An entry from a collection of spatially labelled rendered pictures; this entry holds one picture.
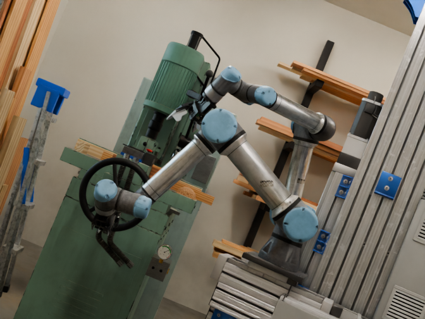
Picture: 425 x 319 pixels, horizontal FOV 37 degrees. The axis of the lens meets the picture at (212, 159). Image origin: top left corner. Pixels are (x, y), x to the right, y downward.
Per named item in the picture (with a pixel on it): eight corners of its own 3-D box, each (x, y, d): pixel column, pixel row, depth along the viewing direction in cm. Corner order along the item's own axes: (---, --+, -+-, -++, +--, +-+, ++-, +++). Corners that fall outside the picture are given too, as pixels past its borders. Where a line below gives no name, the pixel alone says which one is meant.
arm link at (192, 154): (220, 109, 234) (121, 198, 233) (220, 105, 223) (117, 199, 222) (241, 132, 234) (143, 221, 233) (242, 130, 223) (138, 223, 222)
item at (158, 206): (77, 177, 266) (81, 168, 266) (86, 177, 287) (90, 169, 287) (165, 214, 266) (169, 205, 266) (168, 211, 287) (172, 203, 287)
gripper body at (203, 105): (188, 121, 260) (207, 101, 255) (183, 107, 266) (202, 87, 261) (202, 127, 265) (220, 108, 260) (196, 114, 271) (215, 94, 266)
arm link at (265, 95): (341, 148, 271) (256, 106, 245) (324, 144, 280) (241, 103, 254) (351, 123, 271) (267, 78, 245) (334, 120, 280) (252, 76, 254)
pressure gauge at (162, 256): (152, 260, 258) (160, 242, 259) (153, 259, 262) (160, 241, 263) (166, 266, 258) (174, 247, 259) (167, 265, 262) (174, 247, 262)
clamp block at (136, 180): (107, 173, 257) (116, 152, 257) (112, 173, 270) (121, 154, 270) (141, 187, 256) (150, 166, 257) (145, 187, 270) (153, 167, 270)
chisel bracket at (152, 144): (133, 152, 278) (141, 135, 278) (137, 154, 292) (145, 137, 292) (149, 159, 278) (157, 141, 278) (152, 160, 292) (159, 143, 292)
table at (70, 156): (52, 158, 257) (58, 144, 257) (69, 161, 287) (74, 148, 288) (191, 216, 256) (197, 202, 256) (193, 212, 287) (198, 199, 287)
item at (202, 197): (100, 159, 282) (103, 151, 282) (100, 159, 284) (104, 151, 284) (211, 206, 281) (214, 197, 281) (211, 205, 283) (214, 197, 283)
